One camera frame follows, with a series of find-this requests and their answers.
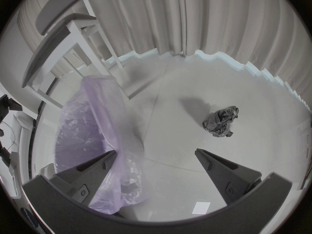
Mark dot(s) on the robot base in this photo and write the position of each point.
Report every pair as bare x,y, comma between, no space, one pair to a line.
24,140

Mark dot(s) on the purple plastic bag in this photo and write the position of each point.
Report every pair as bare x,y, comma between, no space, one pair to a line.
97,106

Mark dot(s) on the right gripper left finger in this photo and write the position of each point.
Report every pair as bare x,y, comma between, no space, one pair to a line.
82,179

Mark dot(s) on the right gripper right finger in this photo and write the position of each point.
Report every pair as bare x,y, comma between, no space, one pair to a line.
229,179

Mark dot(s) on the grey chair with white legs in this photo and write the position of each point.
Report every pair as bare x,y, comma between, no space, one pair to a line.
48,50

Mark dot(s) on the black plastic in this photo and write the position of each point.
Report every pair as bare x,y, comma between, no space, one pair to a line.
219,121

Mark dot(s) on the white trash bin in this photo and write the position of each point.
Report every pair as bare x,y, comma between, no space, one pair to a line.
131,130

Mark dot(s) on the white curtain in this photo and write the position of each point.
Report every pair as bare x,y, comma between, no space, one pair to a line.
243,21
136,21

